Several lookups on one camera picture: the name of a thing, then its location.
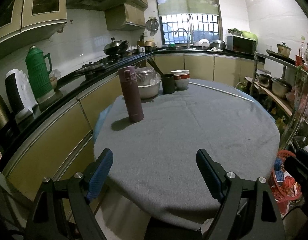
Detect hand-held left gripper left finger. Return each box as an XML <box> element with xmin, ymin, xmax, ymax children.
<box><xmin>25</xmin><ymin>149</ymin><xmax>114</xmax><ymax>240</ymax></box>

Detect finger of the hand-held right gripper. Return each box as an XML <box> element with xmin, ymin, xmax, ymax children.
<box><xmin>285</xmin><ymin>156</ymin><xmax>308</xmax><ymax>180</ymax></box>

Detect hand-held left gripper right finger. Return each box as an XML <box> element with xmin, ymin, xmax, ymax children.
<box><xmin>196</xmin><ymin>149</ymin><xmax>286</xmax><ymax>240</ymax></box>

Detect red plastic basket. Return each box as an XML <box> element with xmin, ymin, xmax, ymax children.
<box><xmin>269</xmin><ymin>150</ymin><xmax>305</xmax><ymax>215</ymax></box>

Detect grey tablecloth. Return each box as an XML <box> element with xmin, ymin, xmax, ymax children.
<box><xmin>93</xmin><ymin>79</ymin><xmax>281</xmax><ymax>232</ymax></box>

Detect metal shelf rack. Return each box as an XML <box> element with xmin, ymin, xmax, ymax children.
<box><xmin>254</xmin><ymin>49</ymin><xmax>308</xmax><ymax>157</ymax></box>

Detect beige lower kitchen cabinets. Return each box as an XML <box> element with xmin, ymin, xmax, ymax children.
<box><xmin>3</xmin><ymin>54</ymin><xmax>259</xmax><ymax>215</ymax></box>

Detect long white rod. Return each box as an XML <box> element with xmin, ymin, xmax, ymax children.
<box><xmin>189</xmin><ymin>82</ymin><xmax>255</xmax><ymax>102</ymax></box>

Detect purple thermos bottle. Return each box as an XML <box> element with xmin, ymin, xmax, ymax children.
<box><xmin>118</xmin><ymin>66</ymin><xmax>145</xmax><ymax>123</ymax></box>

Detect black kitchen countertop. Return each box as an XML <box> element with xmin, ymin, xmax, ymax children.
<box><xmin>0</xmin><ymin>46</ymin><xmax>266</xmax><ymax>173</ymax></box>

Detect small dark pot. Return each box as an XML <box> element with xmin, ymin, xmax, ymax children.
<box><xmin>258</xmin><ymin>74</ymin><xmax>272</xmax><ymax>88</ymax></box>

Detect stack of white bowls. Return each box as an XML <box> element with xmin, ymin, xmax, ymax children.
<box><xmin>170</xmin><ymin>70</ymin><xmax>190</xmax><ymax>91</ymax></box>

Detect dark chopstick holder cup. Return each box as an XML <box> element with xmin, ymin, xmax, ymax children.
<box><xmin>162</xmin><ymin>74</ymin><xmax>176</xmax><ymax>94</ymax></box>

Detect steel bowl with lid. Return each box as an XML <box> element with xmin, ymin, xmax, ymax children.
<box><xmin>135</xmin><ymin>67</ymin><xmax>161</xmax><ymax>99</ymax></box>

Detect small jar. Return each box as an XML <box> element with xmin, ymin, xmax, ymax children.
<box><xmin>49</xmin><ymin>70</ymin><xmax>62</xmax><ymax>91</ymax></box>

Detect white electric heater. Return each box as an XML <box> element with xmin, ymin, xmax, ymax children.
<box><xmin>5</xmin><ymin>69</ymin><xmax>38</xmax><ymax>123</ymax></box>

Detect black gas stove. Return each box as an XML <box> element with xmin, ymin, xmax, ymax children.
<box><xmin>75</xmin><ymin>54</ymin><xmax>145</xmax><ymax>80</ymax></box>

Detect green thermos flask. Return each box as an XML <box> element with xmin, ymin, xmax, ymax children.
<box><xmin>25</xmin><ymin>45</ymin><xmax>56</xmax><ymax>104</ymax></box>

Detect bronze kettle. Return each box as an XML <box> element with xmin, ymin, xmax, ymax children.
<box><xmin>0</xmin><ymin>89</ymin><xmax>13</xmax><ymax>131</ymax></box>

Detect lidded clay pot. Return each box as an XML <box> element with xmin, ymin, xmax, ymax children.
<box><xmin>277</xmin><ymin>42</ymin><xmax>292</xmax><ymax>57</ymax></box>

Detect bundle of dark chopsticks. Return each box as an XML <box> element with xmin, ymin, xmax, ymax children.
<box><xmin>146</xmin><ymin>57</ymin><xmax>165</xmax><ymax>77</ymax></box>

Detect black wok with lid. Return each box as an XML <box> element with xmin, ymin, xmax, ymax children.
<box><xmin>103</xmin><ymin>37</ymin><xmax>130</xmax><ymax>56</ymax></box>

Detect large steel cooking pot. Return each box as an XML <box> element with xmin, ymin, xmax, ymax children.
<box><xmin>209</xmin><ymin>39</ymin><xmax>226</xmax><ymax>51</ymax></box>

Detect dark microwave oven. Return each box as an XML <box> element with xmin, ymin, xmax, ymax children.
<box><xmin>226</xmin><ymin>35</ymin><xmax>257</xmax><ymax>54</ymax></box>

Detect green bag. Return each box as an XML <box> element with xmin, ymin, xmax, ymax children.
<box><xmin>240</xmin><ymin>31</ymin><xmax>258</xmax><ymax>41</ymax></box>

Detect curved sink faucet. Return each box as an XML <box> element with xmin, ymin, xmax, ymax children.
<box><xmin>175</xmin><ymin>28</ymin><xmax>191</xmax><ymax>49</ymax></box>

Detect barred window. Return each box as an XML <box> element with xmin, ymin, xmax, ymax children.
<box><xmin>159</xmin><ymin>14</ymin><xmax>222</xmax><ymax>46</ymax></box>

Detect hanging round strainer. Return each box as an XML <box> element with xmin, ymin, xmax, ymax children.
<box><xmin>146</xmin><ymin>17</ymin><xmax>159</xmax><ymax>37</ymax></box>

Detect steel pot with handles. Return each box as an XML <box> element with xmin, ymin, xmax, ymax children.
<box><xmin>271</xmin><ymin>77</ymin><xmax>293</xmax><ymax>99</ymax></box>

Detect small beige wall cabinet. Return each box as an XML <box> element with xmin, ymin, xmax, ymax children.
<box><xmin>105</xmin><ymin>4</ymin><xmax>146</xmax><ymax>32</ymax></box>

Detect glass door wall cabinet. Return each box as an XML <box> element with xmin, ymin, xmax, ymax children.
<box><xmin>21</xmin><ymin>0</ymin><xmax>68</xmax><ymax>33</ymax></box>
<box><xmin>0</xmin><ymin>0</ymin><xmax>26</xmax><ymax>46</ymax></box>

